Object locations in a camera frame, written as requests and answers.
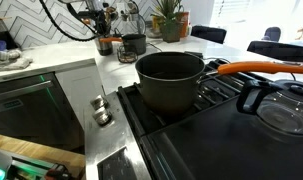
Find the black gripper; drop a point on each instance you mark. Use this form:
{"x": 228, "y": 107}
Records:
{"x": 97, "y": 20}

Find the metal utensil holder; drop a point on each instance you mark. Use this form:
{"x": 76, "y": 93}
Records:
{"x": 105, "y": 46}

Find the glass electric kettle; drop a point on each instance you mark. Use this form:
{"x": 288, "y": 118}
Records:
{"x": 137, "y": 25}

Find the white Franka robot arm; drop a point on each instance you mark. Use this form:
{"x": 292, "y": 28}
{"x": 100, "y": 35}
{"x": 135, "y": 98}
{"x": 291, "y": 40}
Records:
{"x": 79, "y": 1}

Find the steel stove knob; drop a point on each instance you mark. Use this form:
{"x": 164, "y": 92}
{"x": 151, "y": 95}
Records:
{"x": 98, "y": 102}
{"x": 102, "y": 116}

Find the steel gas stove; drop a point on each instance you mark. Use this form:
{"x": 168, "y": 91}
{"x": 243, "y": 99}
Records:
{"x": 224, "y": 146}

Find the clear glass bowl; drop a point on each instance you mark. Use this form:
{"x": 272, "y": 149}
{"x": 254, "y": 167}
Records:
{"x": 153, "y": 32}

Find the white kitchen cabinet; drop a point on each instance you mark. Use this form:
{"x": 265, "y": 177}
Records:
{"x": 81, "y": 90}

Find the potted green plant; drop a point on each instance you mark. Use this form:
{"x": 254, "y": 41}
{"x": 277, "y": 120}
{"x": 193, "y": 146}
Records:
{"x": 171, "y": 30}

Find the yellow oil bottle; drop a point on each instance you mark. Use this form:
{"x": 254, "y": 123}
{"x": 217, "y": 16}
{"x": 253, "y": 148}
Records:
{"x": 185, "y": 23}

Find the checkered dish towel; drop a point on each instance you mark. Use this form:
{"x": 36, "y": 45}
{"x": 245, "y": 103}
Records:
{"x": 9, "y": 60}

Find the black chair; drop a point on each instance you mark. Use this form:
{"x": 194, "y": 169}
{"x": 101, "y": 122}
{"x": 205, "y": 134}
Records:
{"x": 207, "y": 34}

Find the steel dishwasher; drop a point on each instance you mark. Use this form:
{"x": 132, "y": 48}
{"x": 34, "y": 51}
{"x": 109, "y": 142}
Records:
{"x": 31, "y": 113}

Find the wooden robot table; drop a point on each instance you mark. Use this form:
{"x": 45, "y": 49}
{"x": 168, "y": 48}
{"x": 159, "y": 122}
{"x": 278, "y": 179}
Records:
{"x": 41, "y": 151}

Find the blue chair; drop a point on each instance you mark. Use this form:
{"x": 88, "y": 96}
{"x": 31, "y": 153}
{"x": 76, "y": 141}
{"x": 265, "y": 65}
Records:
{"x": 271, "y": 34}

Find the dark dining table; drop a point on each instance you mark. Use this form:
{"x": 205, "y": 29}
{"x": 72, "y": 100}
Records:
{"x": 277, "y": 51}

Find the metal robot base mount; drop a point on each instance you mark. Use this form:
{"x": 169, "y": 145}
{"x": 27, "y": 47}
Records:
{"x": 24, "y": 168}

